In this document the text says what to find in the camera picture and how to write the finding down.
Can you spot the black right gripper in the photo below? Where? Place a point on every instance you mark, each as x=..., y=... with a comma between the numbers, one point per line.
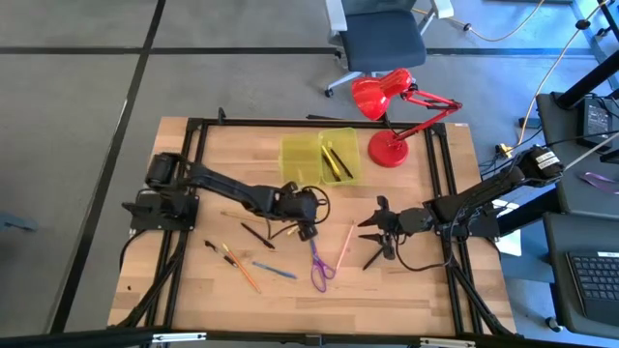
x=411, y=221

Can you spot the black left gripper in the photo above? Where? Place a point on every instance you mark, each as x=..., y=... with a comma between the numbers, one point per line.
x=297, y=205

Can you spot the black pen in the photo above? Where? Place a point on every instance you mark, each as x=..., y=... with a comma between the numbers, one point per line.
x=257, y=236
x=371, y=262
x=341, y=163

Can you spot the pink pencil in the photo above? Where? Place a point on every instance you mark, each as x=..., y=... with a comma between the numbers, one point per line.
x=346, y=244

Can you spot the purple scissors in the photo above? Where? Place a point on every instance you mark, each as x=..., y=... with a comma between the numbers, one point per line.
x=315, y=253

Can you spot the translucent yellow-green supply box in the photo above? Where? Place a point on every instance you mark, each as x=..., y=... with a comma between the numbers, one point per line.
x=300, y=159

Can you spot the blue pen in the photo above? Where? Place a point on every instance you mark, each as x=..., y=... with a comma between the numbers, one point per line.
x=273, y=270

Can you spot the orange pencil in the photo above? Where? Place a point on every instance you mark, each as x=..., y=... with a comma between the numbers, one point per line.
x=242, y=268

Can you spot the black marker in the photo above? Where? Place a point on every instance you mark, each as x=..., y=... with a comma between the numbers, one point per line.
x=220, y=252

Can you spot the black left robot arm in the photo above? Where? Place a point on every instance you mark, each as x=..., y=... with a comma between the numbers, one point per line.
x=227, y=188

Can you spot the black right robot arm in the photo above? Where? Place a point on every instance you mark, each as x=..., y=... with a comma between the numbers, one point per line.
x=483, y=193

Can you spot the white paper sheet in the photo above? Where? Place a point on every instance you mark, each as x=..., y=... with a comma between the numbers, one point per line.
x=510, y=244

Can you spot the red desk lamp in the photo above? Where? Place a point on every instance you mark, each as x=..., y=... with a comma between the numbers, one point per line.
x=374, y=96

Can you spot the black desk leg beam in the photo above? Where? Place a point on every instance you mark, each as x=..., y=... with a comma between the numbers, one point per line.
x=527, y=212

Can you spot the dark grey side desk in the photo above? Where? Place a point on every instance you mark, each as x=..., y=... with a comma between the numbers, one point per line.
x=570, y=203
x=556, y=270

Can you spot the dark blue office chair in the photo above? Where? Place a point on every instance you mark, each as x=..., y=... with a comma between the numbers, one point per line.
x=382, y=43

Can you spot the black laptop keyboard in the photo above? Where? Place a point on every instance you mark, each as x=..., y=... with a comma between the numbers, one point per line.
x=597, y=285

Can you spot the purple ribbon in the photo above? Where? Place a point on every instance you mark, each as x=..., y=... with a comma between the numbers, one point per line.
x=599, y=182

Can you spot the black power adapter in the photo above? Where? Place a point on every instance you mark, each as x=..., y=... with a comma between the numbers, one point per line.
x=595, y=121

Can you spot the black diagonal pole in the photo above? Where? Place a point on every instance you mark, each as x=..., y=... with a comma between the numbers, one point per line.
x=587, y=79

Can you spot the black crossbar with silver brackets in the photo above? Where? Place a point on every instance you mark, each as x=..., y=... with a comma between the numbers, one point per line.
x=72, y=338

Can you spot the black aluminium table frame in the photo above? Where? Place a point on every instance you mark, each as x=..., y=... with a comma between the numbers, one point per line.
x=309, y=124

